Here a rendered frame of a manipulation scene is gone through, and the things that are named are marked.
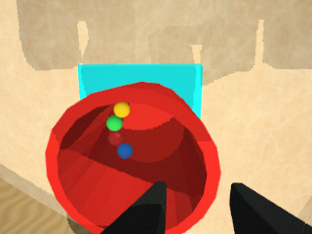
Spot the blue marble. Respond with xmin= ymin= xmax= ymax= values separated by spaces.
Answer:
xmin=118 ymin=143 xmax=134 ymax=159

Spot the yellow marble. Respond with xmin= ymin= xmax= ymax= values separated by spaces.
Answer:
xmin=114 ymin=101 xmax=132 ymax=117

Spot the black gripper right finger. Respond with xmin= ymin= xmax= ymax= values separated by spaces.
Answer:
xmin=229 ymin=183 xmax=312 ymax=234

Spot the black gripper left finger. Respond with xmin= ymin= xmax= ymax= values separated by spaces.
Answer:
xmin=100 ymin=180 xmax=167 ymax=234

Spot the green marble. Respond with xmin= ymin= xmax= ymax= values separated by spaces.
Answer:
xmin=106 ymin=114 xmax=124 ymax=132

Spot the red cup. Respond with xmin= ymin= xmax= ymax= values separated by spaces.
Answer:
xmin=46 ymin=81 xmax=222 ymax=234

